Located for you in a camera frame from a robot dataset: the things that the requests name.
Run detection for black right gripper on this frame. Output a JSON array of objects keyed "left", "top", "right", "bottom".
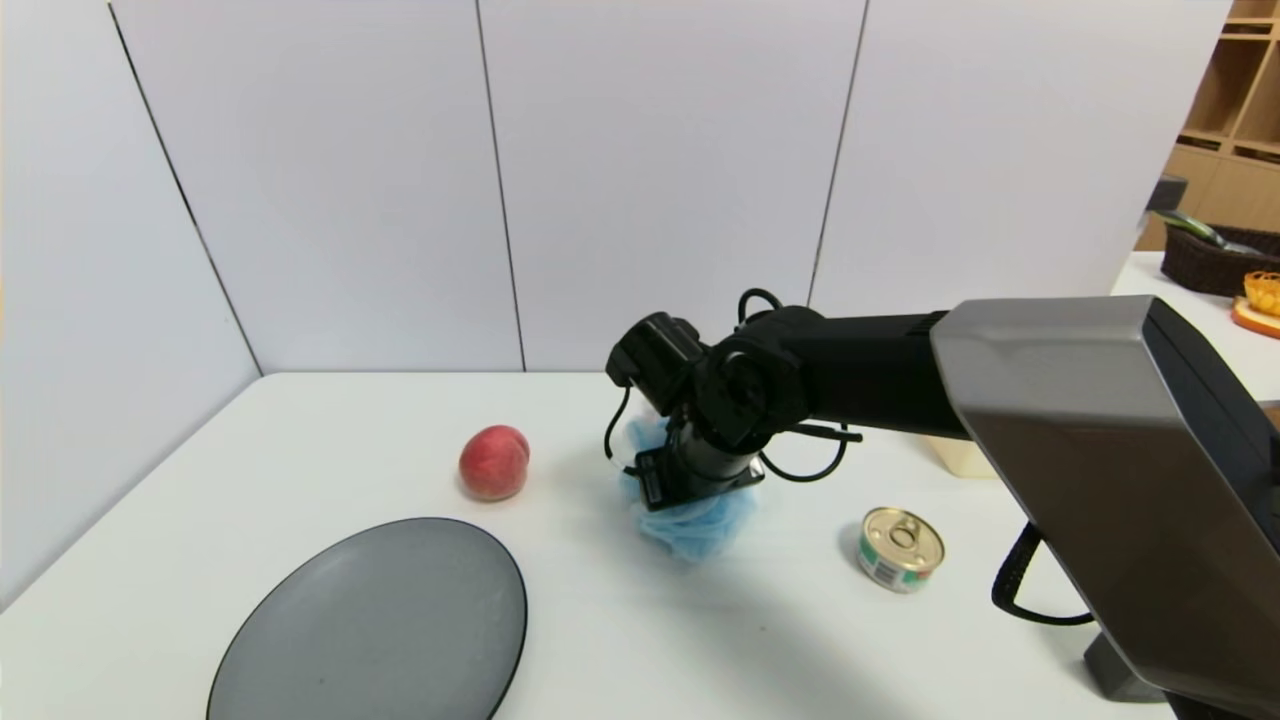
[{"left": 634, "top": 421, "right": 766, "bottom": 513}]

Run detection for light blue bath loofah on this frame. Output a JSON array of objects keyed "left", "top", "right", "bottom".
[{"left": 615, "top": 410, "right": 758, "bottom": 563}]

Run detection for cream white plastic box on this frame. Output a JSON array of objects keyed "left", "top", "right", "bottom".
[{"left": 925, "top": 435, "right": 998, "bottom": 479}]

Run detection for red peach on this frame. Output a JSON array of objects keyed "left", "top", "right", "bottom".
[{"left": 459, "top": 425, "right": 531, "bottom": 502}]

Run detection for small tin can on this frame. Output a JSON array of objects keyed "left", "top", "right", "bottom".
[{"left": 857, "top": 507, "right": 945, "bottom": 594}]

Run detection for dark grey round plate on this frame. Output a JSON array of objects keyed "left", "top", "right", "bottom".
[{"left": 207, "top": 517, "right": 528, "bottom": 720}]

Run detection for white side table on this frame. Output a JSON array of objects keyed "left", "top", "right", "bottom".
[{"left": 1110, "top": 252, "right": 1280, "bottom": 403}]

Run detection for dark woven basket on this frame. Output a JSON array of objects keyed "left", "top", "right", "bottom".
[{"left": 1160, "top": 225, "right": 1280, "bottom": 298}]

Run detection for wooden shelf unit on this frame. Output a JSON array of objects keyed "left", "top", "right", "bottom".
[{"left": 1135, "top": 0, "right": 1280, "bottom": 251}]

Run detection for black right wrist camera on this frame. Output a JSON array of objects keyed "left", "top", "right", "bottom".
[{"left": 635, "top": 447, "right": 669, "bottom": 512}]

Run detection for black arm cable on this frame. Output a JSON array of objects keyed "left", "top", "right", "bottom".
[{"left": 991, "top": 522, "right": 1094, "bottom": 627}]

